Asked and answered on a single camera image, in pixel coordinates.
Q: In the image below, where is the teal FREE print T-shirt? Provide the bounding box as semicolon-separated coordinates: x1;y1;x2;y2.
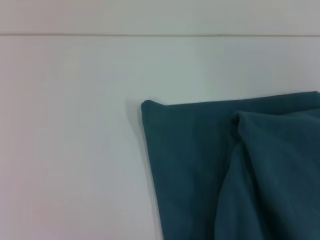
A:
140;91;320;240

